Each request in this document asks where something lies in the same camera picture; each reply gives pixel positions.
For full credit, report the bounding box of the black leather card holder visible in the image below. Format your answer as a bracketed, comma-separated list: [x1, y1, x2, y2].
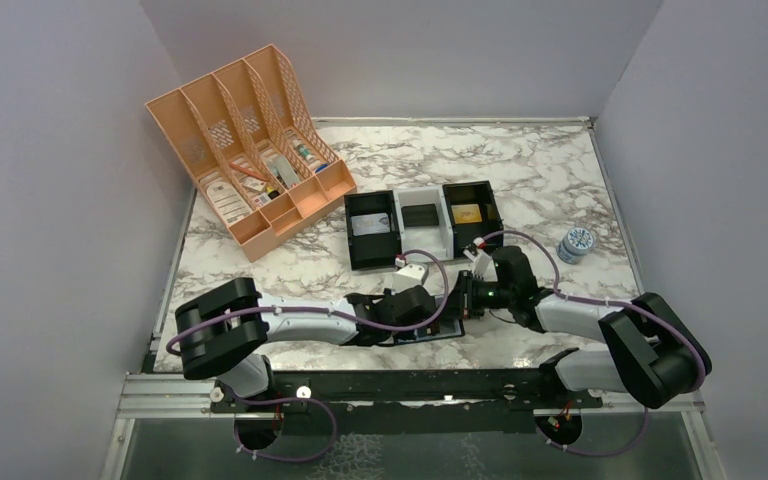
[392, 318, 465, 345]

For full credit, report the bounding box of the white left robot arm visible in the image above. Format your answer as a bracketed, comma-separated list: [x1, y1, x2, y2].
[166, 277, 446, 411]

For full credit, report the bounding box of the green white battery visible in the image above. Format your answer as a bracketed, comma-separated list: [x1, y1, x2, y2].
[294, 142, 317, 164]

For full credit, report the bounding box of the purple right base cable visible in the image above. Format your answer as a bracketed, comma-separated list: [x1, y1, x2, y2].
[534, 407, 652, 460]

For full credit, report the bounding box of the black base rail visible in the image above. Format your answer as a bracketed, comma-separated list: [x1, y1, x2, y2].
[210, 368, 603, 436]

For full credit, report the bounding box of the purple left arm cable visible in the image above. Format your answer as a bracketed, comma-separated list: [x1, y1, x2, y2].
[165, 248, 452, 358]

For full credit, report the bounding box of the black credit card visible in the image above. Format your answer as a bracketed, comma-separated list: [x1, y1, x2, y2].
[401, 204, 440, 228]

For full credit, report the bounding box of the grey flat eraser block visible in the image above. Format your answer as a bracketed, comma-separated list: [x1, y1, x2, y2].
[272, 155, 301, 188]

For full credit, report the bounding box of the gold credit card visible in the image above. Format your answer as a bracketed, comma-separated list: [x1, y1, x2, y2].
[451, 204, 483, 225]

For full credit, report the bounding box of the white patterned card stack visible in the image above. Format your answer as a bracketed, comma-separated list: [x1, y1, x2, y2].
[206, 181, 252, 225]

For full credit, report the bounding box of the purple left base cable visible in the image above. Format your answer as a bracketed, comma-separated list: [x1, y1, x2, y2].
[228, 390, 339, 464]

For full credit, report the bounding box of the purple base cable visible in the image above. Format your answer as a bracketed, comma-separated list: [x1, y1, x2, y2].
[534, 407, 652, 460]
[228, 390, 339, 464]

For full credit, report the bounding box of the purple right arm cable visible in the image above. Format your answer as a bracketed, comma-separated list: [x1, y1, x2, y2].
[479, 229, 709, 392]

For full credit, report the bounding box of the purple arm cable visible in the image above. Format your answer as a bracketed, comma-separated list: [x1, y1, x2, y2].
[479, 229, 709, 392]
[165, 248, 452, 358]

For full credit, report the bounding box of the black left card bin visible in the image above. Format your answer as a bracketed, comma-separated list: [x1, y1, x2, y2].
[344, 190, 402, 271]

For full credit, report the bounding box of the silver credit card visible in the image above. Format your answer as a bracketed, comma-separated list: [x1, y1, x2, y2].
[350, 212, 392, 236]

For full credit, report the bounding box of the black card bin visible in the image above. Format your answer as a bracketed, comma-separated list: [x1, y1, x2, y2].
[344, 190, 402, 271]
[443, 181, 504, 259]

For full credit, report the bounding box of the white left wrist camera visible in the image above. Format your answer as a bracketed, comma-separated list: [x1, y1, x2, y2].
[391, 256, 429, 293]

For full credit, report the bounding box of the small blue white jar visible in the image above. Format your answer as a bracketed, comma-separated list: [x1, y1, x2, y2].
[556, 227, 595, 265]

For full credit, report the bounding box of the peach plastic file organizer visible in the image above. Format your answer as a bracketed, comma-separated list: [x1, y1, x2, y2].
[146, 45, 357, 262]

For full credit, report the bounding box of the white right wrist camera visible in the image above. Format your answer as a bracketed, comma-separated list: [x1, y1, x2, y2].
[463, 238, 492, 278]

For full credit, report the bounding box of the white middle card bin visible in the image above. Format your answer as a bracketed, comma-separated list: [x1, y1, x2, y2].
[393, 185, 455, 261]

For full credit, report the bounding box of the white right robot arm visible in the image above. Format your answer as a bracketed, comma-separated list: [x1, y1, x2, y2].
[448, 245, 712, 409]

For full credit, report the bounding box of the red pen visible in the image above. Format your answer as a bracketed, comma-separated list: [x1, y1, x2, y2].
[229, 163, 268, 182]

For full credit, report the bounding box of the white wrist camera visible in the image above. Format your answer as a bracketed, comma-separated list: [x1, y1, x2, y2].
[463, 238, 492, 278]
[391, 256, 429, 293]

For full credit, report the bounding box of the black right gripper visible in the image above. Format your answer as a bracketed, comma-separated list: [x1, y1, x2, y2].
[434, 269, 514, 319]

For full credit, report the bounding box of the black right card bin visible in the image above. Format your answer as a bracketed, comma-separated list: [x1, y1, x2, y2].
[443, 181, 504, 259]

